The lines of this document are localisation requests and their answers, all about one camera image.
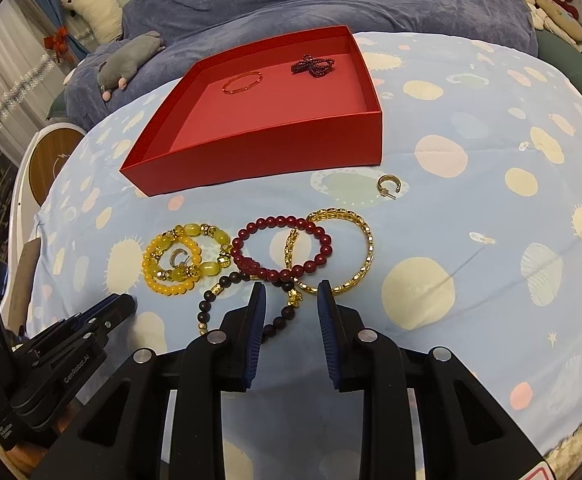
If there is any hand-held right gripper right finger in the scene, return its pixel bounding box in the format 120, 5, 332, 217
317, 280, 546, 480

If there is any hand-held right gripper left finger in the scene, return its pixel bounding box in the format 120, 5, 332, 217
33, 282, 268, 480

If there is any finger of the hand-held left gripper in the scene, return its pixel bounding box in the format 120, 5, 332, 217
18, 294, 138, 356

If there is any dark brown bead bracelet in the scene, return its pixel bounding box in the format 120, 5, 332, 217
196, 272, 306, 343

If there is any yellow round bead bracelet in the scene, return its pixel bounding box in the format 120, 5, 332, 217
143, 232, 204, 295

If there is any gold chain bracelet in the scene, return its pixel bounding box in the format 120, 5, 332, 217
283, 209, 374, 297

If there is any yellow-green large bead bracelet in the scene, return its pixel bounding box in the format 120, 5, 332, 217
157, 221, 232, 281

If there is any dark red bead bracelet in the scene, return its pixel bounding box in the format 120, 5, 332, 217
232, 215, 332, 282

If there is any wide gold hoop earring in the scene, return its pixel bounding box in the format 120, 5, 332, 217
377, 174, 402, 200

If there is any red cardboard box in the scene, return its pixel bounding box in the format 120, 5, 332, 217
119, 25, 384, 197

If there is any white round wooden-top device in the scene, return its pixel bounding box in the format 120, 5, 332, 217
3, 122, 89, 261

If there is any thin gold bangle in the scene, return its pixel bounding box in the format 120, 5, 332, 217
222, 72, 262, 96

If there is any grey plush mouse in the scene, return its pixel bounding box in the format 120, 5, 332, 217
96, 31, 166, 102

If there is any white sheer curtain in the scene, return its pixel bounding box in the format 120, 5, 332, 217
0, 10, 72, 136

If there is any dark red beaded bow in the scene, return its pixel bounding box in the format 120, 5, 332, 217
291, 53, 335, 79

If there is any red curtain bow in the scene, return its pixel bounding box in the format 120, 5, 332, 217
43, 25, 69, 63

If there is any white plush cow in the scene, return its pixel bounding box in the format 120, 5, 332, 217
58, 0, 124, 45

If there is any green sofa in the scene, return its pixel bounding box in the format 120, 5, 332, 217
536, 25, 582, 136

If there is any cream plush toy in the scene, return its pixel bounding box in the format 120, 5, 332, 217
513, 0, 582, 53

